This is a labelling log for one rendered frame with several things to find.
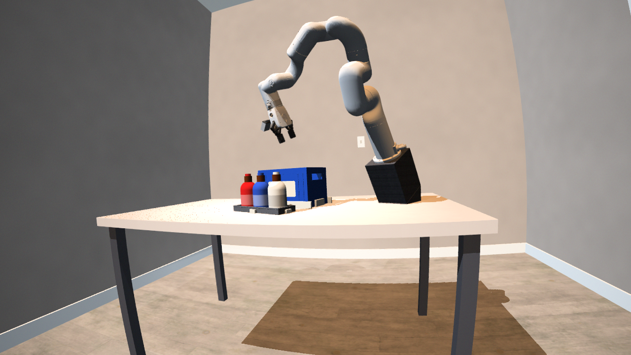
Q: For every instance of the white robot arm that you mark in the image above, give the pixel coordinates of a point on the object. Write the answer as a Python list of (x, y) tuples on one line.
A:
[(359, 100)]

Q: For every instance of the red bottle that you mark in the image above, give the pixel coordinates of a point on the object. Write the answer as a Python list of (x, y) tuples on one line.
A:
[(246, 191)]

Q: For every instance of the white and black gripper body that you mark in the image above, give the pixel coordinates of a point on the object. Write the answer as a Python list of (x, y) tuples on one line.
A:
[(280, 115)]

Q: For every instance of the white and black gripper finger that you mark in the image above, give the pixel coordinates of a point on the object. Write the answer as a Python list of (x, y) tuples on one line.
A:
[(277, 132), (291, 131)]

